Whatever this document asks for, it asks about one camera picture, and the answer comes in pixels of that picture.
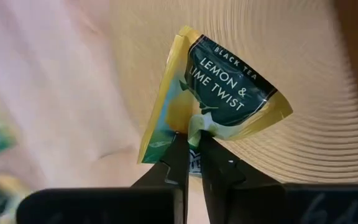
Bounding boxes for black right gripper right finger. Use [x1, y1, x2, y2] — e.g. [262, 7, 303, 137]
[198, 129, 358, 224]

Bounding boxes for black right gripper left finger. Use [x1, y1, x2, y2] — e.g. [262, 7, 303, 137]
[16, 132, 190, 224]

